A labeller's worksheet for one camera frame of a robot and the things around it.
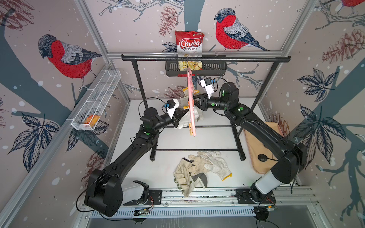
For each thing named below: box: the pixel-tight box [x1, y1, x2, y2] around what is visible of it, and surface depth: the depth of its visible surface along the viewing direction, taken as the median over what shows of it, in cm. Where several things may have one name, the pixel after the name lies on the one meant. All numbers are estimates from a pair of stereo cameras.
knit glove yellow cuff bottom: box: [197, 151, 233, 181], surface depth 85 cm
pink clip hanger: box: [186, 56, 197, 137], surface depth 51 cm
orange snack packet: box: [83, 114, 101, 127], surface depth 68 cm
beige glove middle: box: [172, 157, 208, 198], surface depth 80 cm
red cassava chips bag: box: [174, 30, 205, 57], surface depth 83 cm
